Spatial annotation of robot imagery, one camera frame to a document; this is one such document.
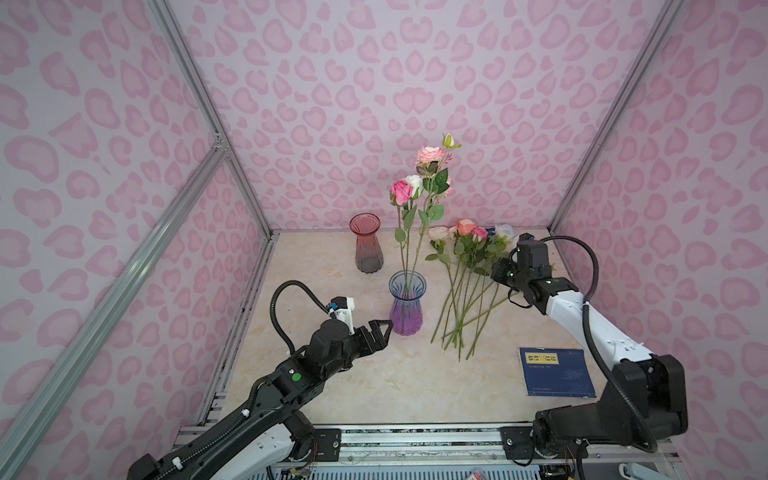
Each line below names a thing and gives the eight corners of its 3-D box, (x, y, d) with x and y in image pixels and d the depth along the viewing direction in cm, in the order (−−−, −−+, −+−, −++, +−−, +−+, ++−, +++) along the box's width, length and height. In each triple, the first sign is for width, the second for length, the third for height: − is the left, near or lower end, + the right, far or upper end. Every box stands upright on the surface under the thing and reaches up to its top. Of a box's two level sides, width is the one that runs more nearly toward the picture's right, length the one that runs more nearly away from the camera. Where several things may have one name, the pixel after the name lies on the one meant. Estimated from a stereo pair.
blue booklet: (529, 397, 82) (532, 395, 80) (516, 350, 91) (519, 347, 89) (596, 397, 82) (600, 395, 80) (577, 350, 91) (580, 347, 89)
